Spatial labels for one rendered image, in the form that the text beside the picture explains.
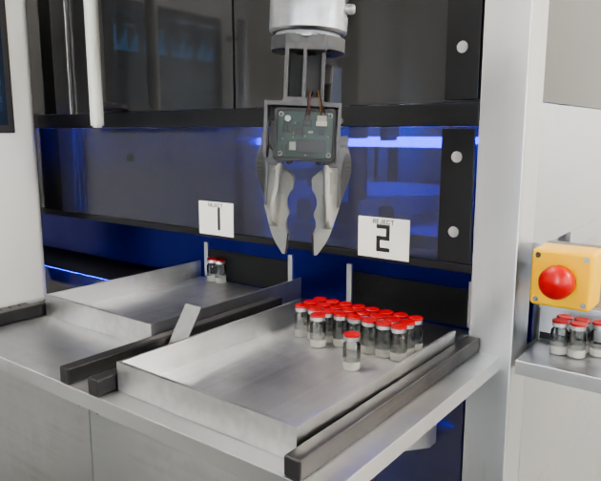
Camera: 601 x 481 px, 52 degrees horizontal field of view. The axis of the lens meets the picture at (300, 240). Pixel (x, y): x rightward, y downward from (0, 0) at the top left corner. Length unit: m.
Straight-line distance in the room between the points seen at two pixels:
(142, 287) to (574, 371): 0.74
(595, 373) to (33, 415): 1.38
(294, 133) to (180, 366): 0.36
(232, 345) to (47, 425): 0.96
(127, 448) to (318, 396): 0.84
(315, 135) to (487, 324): 0.41
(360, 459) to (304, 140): 0.29
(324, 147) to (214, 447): 0.30
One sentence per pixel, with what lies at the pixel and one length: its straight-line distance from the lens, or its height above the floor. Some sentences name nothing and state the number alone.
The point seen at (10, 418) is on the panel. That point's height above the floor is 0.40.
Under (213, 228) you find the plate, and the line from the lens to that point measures 1.13.
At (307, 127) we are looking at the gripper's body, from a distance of 0.57.
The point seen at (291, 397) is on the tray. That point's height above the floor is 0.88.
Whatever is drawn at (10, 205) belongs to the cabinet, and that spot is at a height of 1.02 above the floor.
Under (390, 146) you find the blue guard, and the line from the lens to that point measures 0.90.
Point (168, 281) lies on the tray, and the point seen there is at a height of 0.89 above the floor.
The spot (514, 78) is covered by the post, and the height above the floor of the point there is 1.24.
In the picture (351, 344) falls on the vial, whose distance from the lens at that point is 0.77.
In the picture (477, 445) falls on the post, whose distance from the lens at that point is 0.94.
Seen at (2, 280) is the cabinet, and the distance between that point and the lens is 1.44.
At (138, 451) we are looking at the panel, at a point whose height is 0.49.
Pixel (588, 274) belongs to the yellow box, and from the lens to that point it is 0.81.
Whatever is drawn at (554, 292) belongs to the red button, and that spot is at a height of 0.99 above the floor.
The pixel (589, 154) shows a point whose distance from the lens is 1.15.
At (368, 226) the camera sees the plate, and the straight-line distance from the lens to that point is 0.92.
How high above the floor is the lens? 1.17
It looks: 10 degrees down
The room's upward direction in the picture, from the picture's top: straight up
